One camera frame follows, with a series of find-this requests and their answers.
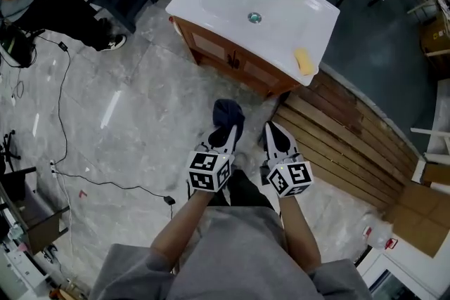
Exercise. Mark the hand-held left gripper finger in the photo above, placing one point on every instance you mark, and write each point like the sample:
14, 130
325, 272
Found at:
230, 140
213, 138

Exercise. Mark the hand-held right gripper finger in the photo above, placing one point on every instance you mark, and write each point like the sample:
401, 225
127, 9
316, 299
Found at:
269, 142
286, 144

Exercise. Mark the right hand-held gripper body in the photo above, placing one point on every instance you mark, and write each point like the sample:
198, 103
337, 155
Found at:
292, 179

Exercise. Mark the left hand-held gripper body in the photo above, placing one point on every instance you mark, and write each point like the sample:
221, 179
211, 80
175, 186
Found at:
205, 172

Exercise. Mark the dark blue cloth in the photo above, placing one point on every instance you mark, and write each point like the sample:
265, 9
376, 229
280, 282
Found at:
228, 114

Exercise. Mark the wooden cabinet door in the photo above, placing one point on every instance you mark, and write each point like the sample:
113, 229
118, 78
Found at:
260, 73
207, 44

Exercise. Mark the person's left forearm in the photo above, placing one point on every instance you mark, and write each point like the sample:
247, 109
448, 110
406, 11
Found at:
179, 228

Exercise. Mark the person's right forearm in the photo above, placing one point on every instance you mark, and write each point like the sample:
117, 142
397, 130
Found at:
299, 232

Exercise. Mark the wooden vanity cabinet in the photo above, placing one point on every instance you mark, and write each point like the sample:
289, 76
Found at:
211, 56

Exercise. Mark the person's black trousers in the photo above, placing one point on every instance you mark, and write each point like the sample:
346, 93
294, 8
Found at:
246, 189

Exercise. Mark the wooden plank platform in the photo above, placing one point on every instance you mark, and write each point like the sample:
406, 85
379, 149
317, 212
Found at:
344, 137

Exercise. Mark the yellow sponge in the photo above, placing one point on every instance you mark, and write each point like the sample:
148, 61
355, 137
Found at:
304, 61

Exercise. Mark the person's grey shirt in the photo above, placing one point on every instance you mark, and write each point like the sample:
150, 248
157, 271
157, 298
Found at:
239, 256

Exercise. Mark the metal sink drain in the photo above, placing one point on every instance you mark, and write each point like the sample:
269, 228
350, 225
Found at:
255, 17

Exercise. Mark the flat brown cardboard sheet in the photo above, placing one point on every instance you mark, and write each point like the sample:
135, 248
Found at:
422, 214

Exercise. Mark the white framed glass panel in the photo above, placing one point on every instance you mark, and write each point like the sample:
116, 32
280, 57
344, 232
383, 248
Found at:
404, 277

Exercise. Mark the white power strip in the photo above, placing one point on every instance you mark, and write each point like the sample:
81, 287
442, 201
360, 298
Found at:
53, 168

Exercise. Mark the small black power adapter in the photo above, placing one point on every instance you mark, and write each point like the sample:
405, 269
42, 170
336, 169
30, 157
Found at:
63, 46

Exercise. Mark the dark low bench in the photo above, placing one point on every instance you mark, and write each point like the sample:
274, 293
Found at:
35, 218

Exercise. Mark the brown cardboard box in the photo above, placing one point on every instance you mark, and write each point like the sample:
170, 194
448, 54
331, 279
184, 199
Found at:
436, 35

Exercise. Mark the black office chair base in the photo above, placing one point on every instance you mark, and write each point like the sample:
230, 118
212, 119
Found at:
8, 147

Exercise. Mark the black backpack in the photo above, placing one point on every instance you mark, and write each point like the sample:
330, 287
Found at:
17, 49

